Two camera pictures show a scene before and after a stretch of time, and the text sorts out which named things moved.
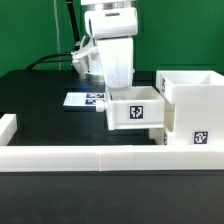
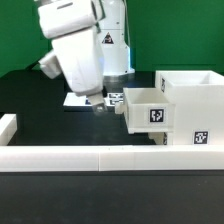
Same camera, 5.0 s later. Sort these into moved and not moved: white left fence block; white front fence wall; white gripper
Moved: white gripper
Not moved: white left fence block; white front fence wall
